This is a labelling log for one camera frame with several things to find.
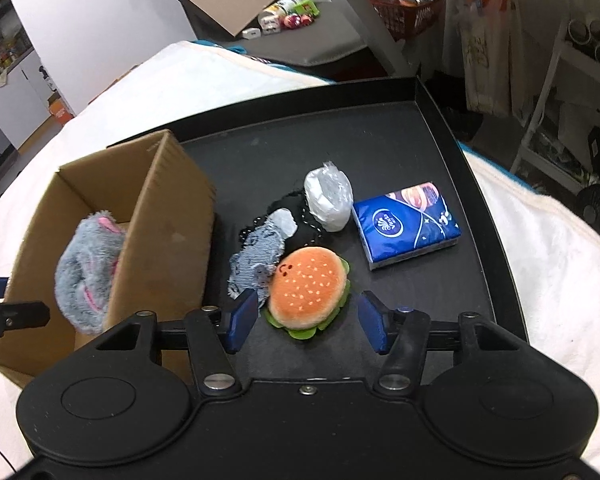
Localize white tote bag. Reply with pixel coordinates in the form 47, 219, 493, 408
456, 0, 515, 117

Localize grey knitted fabric piece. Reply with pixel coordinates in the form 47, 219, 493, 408
227, 208, 298, 304

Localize black shallow tray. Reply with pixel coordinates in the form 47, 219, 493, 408
158, 78, 529, 396

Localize green toy box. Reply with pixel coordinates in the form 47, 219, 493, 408
294, 0, 320, 18

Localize red plastic basket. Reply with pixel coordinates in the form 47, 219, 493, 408
368, 0, 445, 40

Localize white blanket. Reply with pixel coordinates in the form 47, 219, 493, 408
0, 41, 600, 472

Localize white charger block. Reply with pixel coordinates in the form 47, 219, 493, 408
242, 27, 262, 40

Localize brown cardboard box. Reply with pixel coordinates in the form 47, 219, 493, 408
0, 130, 215, 387

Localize white food canister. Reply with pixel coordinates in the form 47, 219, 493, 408
258, 0, 302, 26

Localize grey plush mouse toy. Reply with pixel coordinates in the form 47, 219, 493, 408
54, 210, 125, 335

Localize orange burger plush toy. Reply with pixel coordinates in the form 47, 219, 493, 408
263, 247, 351, 341

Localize white plastic bag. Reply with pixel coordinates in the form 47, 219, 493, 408
303, 162, 353, 233

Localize blue tissue pack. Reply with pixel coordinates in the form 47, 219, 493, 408
353, 182, 462, 270

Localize grey bench seat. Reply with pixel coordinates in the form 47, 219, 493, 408
236, 2, 366, 67

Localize black stitched fabric pouch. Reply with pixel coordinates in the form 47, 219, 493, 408
238, 188, 325, 256

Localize white kitchen cabinet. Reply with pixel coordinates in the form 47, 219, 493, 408
0, 50, 55, 150

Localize red doll toy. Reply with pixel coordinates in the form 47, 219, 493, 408
283, 13, 313, 30

